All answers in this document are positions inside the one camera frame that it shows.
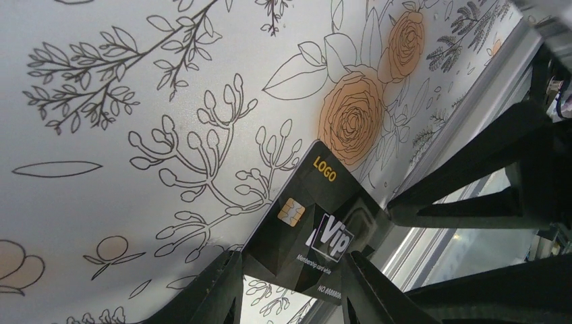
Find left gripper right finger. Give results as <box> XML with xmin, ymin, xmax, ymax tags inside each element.
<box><xmin>341</xmin><ymin>251</ymin><xmax>438</xmax><ymax>324</ymax></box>

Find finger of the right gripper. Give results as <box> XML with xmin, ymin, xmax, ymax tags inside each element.
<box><xmin>406</xmin><ymin>254</ymin><xmax>571</xmax><ymax>323</ymax></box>
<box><xmin>387</xmin><ymin>101</ymin><xmax>559</xmax><ymax>229</ymax></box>

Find black VIP card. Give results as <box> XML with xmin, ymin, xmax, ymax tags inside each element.
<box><xmin>242</xmin><ymin>140</ymin><xmax>392</xmax><ymax>304</ymax></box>

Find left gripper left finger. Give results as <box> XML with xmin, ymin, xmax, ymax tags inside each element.
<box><xmin>143</xmin><ymin>251</ymin><xmax>244</xmax><ymax>324</ymax></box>

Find floral patterned table mat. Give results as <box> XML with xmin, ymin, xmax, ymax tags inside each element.
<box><xmin>1</xmin><ymin>1</ymin><xmax>521</xmax><ymax>323</ymax></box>

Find aluminium rail frame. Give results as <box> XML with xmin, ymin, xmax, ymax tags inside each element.
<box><xmin>299</xmin><ymin>18</ymin><xmax>572</xmax><ymax>324</ymax></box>

